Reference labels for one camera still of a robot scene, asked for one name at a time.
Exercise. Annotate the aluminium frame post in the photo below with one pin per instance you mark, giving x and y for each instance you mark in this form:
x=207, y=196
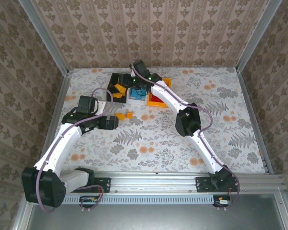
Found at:
x=259, y=36
x=43, y=36

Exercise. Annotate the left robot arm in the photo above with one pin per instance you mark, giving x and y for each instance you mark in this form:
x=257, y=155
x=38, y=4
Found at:
x=60, y=146

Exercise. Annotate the aluminium table side rail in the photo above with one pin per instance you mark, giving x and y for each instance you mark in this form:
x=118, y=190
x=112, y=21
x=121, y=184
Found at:
x=253, y=112
x=56, y=115

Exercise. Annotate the grey metal panel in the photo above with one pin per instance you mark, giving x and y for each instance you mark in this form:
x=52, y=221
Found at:
x=158, y=218

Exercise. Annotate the black plastic bin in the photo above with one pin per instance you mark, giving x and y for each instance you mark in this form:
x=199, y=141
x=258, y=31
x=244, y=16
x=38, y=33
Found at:
x=111, y=81

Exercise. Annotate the long aluminium base rail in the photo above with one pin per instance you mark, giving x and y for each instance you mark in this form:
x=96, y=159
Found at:
x=153, y=183

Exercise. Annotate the blue eight-stud lego brick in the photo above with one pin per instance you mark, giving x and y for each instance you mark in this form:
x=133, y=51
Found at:
x=141, y=93

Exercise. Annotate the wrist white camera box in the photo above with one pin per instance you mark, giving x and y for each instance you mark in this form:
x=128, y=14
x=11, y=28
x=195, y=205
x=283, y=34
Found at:
x=133, y=72
x=100, y=108

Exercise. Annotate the yellow lego brick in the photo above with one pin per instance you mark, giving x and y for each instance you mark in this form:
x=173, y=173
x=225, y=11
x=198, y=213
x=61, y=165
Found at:
x=129, y=115
x=123, y=90
x=117, y=95
x=118, y=87
x=120, y=116

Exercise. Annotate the small circuit board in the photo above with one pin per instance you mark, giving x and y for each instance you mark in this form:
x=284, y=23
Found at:
x=90, y=200
x=223, y=202

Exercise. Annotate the floral patterned table cover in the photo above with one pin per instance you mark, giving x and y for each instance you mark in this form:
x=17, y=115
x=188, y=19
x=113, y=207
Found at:
x=158, y=163

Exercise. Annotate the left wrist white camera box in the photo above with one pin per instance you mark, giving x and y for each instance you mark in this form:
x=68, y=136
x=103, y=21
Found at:
x=100, y=108

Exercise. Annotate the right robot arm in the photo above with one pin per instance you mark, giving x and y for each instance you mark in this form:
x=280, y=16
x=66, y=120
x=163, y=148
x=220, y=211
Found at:
x=187, y=119

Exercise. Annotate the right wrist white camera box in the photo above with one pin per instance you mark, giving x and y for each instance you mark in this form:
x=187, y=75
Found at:
x=133, y=72

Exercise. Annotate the white plastic bin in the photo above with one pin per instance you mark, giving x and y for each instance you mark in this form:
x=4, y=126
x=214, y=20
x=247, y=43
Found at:
x=134, y=101

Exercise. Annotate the orange plastic bin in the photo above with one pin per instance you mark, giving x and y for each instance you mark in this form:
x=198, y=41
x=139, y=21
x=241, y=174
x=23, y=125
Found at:
x=168, y=82

